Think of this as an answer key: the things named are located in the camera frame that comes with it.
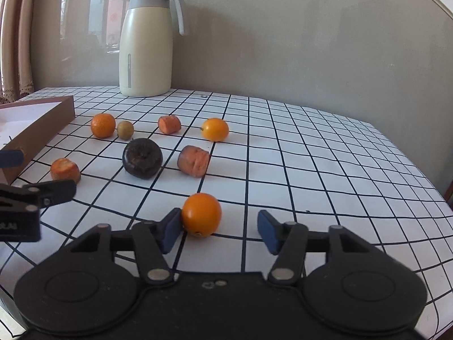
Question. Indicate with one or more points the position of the cream thermos jug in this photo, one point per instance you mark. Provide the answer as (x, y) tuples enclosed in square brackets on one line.
[(145, 53)]

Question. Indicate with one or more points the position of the large carrot piece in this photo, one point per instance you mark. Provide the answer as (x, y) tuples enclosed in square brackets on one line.
[(193, 161)]

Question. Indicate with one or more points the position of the small tangerine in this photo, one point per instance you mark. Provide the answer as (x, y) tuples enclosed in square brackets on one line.
[(103, 125)]

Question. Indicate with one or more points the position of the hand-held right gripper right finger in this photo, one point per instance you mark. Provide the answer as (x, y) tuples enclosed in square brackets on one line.
[(268, 229)]

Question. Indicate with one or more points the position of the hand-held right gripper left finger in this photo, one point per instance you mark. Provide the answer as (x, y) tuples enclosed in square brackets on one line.
[(172, 229)]

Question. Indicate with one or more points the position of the small yellow-brown round fruit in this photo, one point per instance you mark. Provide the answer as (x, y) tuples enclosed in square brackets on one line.
[(125, 129)]

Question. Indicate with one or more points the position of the checked white tablecloth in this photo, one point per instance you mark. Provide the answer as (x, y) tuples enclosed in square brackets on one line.
[(283, 170)]

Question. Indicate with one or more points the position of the small carrot piece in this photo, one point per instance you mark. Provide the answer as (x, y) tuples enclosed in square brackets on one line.
[(169, 124)]

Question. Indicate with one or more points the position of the white shallow cardboard box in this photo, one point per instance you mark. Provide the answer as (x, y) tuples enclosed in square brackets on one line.
[(39, 124)]

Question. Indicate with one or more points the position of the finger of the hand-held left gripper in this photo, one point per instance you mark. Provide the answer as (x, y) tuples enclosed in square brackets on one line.
[(58, 191), (10, 158)]

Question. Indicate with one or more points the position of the round orange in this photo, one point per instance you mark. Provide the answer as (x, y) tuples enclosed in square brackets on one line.
[(201, 214), (215, 129)]

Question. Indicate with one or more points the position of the beige curtain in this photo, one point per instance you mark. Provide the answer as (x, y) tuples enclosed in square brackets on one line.
[(16, 39)]

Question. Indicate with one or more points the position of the dark round fruit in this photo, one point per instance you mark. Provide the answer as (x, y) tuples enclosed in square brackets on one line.
[(142, 158)]

